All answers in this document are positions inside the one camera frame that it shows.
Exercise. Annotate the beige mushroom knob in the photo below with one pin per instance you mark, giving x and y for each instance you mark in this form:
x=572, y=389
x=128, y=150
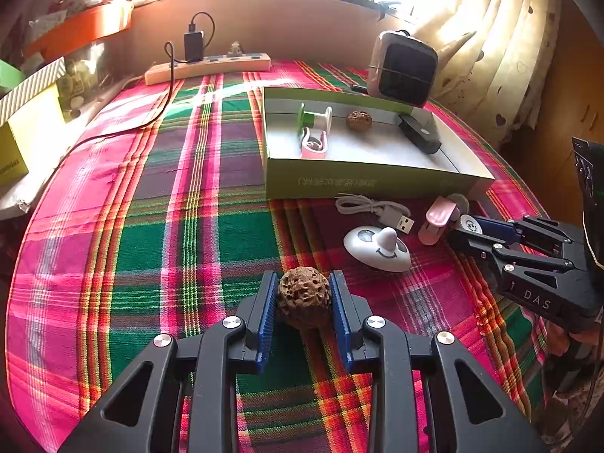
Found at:
x=460, y=203

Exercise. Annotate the white paper sheet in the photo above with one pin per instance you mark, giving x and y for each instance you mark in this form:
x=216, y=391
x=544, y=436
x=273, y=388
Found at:
x=19, y=198

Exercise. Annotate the beige fan heater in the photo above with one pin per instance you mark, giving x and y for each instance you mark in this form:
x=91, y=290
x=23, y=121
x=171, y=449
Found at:
x=406, y=71

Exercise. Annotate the glass jar with label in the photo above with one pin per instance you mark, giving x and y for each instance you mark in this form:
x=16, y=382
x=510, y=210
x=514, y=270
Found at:
x=80, y=85

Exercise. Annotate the green box lid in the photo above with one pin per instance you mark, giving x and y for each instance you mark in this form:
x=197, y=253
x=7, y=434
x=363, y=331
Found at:
x=9, y=78

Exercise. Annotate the cream heart print curtain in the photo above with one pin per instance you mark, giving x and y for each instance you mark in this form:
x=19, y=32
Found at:
x=495, y=56

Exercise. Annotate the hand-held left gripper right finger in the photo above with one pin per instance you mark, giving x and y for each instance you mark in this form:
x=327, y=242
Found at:
x=339, y=311

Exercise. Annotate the black charger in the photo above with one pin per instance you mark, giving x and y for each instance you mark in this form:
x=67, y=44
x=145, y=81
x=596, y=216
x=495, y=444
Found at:
x=193, y=47

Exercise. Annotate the small pink clip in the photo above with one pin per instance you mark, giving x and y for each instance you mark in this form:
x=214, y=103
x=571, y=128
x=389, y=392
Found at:
x=312, y=152

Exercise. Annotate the black window latch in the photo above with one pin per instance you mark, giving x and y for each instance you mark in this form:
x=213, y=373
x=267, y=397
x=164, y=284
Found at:
x=388, y=9

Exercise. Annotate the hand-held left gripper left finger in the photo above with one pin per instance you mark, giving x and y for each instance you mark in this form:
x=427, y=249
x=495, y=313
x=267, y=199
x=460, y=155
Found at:
x=266, y=311

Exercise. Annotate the orange tray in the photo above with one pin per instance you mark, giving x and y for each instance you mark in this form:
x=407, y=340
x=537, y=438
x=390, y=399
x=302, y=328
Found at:
x=80, y=28

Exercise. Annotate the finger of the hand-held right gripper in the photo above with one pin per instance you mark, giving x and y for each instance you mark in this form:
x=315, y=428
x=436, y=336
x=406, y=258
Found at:
x=495, y=229
x=476, y=247

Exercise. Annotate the pink green plaid tablecloth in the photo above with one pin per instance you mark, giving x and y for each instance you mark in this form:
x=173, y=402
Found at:
x=141, y=245

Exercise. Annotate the green and white spool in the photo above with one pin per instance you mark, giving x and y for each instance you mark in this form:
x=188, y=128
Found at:
x=311, y=118

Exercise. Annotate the small black plug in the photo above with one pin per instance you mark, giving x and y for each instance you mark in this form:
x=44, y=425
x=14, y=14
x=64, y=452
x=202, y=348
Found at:
x=359, y=88

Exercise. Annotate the white smiley face disc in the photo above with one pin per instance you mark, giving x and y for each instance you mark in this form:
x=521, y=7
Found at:
x=363, y=245

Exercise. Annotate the small grey plug adapter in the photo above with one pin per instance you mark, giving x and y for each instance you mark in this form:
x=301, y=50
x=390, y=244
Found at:
x=234, y=48

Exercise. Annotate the white bottle cap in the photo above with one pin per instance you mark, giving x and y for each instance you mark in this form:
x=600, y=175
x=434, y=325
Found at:
x=469, y=223

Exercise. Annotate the brown wrinkled walnut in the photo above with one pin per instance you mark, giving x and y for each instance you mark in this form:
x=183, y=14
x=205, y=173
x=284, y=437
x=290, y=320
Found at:
x=302, y=292
x=358, y=120

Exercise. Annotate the large pink clip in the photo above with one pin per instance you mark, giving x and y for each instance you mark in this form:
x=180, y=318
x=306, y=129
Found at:
x=439, y=214

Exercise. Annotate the assorted cards and packets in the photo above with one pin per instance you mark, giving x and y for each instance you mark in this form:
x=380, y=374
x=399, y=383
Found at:
x=75, y=2

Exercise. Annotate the person's right hand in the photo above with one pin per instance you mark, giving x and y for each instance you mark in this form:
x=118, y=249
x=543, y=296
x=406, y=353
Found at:
x=561, y=344

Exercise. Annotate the white power strip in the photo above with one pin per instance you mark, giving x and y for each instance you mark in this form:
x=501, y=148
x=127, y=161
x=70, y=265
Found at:
x=222, y=63

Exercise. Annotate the brown wooden cabinet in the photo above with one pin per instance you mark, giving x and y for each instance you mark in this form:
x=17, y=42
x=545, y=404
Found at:
x=575, y=80

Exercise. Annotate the striped cardboard box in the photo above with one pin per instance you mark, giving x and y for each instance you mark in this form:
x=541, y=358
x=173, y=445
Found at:
x=33, y=85

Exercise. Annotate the black bike light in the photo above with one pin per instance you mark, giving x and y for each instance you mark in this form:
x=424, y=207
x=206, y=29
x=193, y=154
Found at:
x=420, y=134

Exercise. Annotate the yellow-green cardboard box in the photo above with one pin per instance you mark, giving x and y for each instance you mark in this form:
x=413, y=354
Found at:
x=28, y=141

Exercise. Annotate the green and white cardboard box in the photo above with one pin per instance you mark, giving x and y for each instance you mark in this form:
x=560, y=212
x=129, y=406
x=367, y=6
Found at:
x=358, y=181

